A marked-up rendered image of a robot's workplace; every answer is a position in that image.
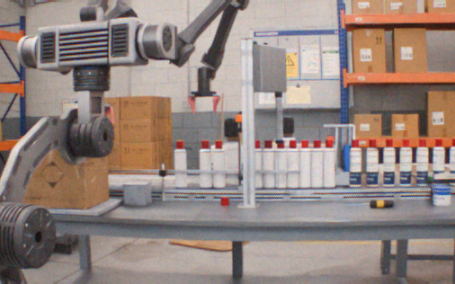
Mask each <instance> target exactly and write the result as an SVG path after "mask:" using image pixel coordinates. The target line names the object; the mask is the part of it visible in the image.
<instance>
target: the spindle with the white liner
mask: <svg viewBox="0 0 455 284"><path fill-rule="evenodd" d="M237 129H238V122H236V118H226V119H225V121H224V136H225V137H227V141H225V142H224V151H225V170H239V154H238V131H237ZM240 170H242V142H241V146H240ZM238 177H239V173H225V179H238Z"/></svg>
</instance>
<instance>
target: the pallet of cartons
mask: <svg viewBox="0 0 455 284"><path fill-rule="evenodd" d="M77 100H78V98H74V99H65V100H62V114H63V113H64V112H65V111H66V110H67V109H71V108H77ZM104 102H107V103H108V104H109V105H110V106H112V108H113V118H114V122H113V123H112V125H113V129H114V144H113V147H112V151H111V152H110V154H109V155H107V160H108V169H110V170H160V169H161V164H164V165H165V169H166V170H173V160H172V121H171V110H172V98H171V97H162V96H151V95H149V96H121V97H109V98H104ZM108 174H132V175H159V173H108Z"/></svg>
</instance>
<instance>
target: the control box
mask: <svg viewBox="0 0 455 284"><path fill-rule="evenodd" d="M252 59H253V76H254V80H253V81H254V85H253V87H254V93H275V92H284V93H286V92H287V61H286V48H284V47H278V46H272V45H264V44H255V45H252Z"/></svg>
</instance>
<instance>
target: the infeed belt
mask: <svg viewBox="0 0 455 284"><path fill-rule="evenodd" d="M109 188H123V185H115V184H109ZM394 188H426V189H428V188H432V187H430V186H427V187H418V186H416V184H411V186H410V187H399V185H395V187H393V188H386V187H383V185H378V187H376V188H371V187H366V186H361V187H360V188H357V189H394ZM151 190H162V186H151ZM165 190H238V186H236V187H225V188H220V189H218V188H214V187H213V186H212V187H211V188H206V189H204V188H201V186H188V187H187V188H175V186H165ZM255 190H292V191H306V190H355V188H350V187H349V186H335V187H334V188H324V187H323V188H315V189H312V188H310V189H301V188H297V189H288V188H286V189H276V188H275V186H274V188H273V189H265V188H260V189H255Z"/></svg>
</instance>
